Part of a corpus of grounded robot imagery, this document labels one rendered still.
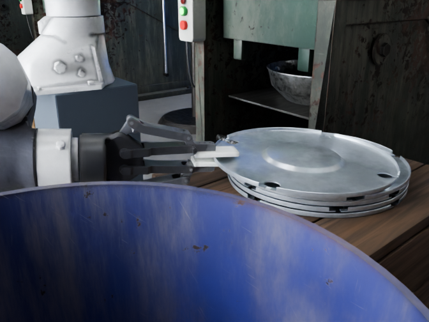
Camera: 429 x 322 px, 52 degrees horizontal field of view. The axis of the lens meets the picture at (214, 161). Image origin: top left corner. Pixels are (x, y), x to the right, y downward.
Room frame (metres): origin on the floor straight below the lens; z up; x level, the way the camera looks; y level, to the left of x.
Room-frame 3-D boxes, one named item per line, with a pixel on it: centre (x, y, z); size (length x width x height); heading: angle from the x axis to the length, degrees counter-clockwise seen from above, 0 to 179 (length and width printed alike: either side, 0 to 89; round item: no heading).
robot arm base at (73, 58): (0.94, 0.33, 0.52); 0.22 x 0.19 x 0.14; 127
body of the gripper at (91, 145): (0.60, 0.15, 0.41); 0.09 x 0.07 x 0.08; 104
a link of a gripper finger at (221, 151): (0.64, 0.00, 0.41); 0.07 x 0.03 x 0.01; 104
